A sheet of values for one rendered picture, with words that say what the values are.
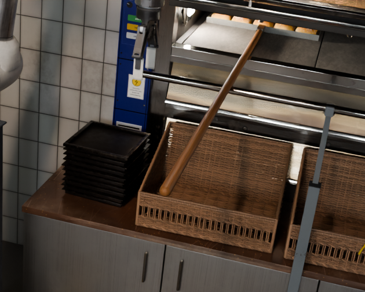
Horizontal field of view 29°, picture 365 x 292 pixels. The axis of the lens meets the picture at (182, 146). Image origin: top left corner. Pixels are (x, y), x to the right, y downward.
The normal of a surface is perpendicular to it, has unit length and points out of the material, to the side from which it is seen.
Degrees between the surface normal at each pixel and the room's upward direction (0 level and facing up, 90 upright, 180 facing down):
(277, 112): 70
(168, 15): 90
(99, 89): 90
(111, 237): 90
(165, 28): 90
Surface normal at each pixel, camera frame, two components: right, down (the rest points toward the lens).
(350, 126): -0.19, 0.04
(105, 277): -0.24, 0.37
